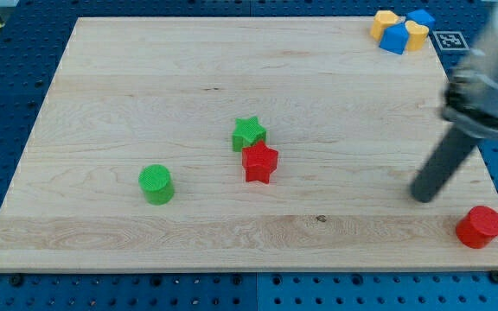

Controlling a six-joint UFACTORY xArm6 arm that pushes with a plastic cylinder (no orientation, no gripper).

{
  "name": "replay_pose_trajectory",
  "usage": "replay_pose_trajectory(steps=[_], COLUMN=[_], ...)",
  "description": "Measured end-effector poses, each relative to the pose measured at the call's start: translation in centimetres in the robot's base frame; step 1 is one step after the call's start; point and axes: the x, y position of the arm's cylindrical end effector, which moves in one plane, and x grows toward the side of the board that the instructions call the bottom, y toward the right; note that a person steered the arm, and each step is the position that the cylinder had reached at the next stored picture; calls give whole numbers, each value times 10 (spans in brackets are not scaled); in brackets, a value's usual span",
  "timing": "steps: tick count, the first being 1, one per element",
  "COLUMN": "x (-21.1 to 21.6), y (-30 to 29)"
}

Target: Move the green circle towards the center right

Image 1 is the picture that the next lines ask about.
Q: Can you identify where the wooden board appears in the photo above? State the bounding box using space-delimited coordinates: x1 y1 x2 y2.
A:
0 17 498 273

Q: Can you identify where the yellow heart block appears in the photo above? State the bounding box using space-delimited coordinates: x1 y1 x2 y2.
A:
405 21 430 52

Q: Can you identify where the yellow hexagon block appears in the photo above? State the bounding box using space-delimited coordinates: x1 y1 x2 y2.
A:
369 10 399 41

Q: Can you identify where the green star block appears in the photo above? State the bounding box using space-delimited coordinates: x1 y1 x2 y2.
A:
232 116 267 152

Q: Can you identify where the blue pentagon block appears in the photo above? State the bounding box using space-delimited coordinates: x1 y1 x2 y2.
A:
379 23 409 54

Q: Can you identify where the white fiducial marker tag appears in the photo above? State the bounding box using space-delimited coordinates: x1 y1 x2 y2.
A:
433 31 469 52

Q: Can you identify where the red cylinder block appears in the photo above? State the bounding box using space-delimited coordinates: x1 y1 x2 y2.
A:
456 206 498 249

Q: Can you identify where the blue cube block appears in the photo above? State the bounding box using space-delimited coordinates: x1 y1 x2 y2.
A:
405 9 436 30

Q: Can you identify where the red star block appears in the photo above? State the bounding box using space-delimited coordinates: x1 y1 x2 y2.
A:
241 140 278 184

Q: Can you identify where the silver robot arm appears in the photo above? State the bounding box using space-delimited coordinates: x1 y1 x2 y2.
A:
441 2 498 141

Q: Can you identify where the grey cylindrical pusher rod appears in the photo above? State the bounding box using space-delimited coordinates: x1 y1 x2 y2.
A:
410 125 480 203

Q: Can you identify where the green cylinder block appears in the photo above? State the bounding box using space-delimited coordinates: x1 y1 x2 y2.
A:
138 164 175 206

